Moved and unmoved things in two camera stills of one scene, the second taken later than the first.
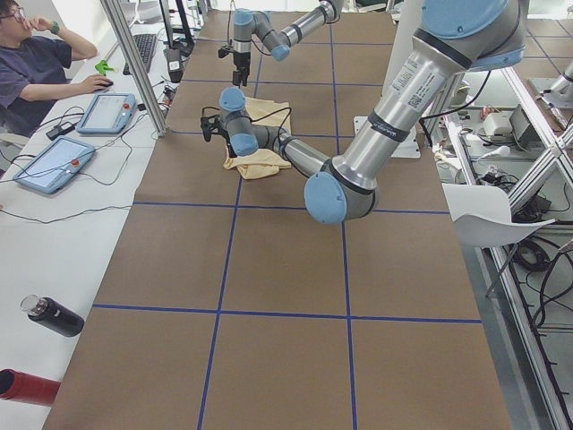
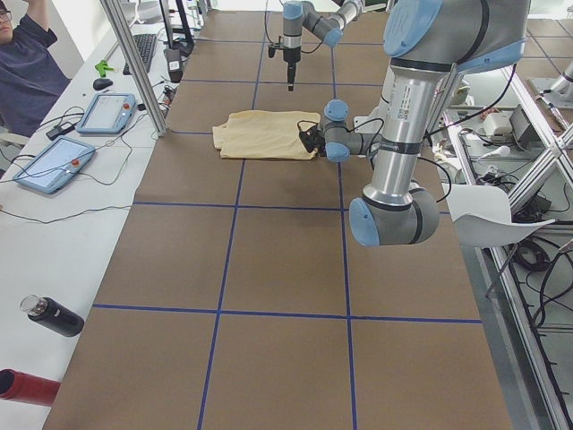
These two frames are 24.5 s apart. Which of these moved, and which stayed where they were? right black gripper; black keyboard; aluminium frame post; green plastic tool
Moved: right black gripper
Stayed: aluminium frame post; black keyboard; green plastic tool
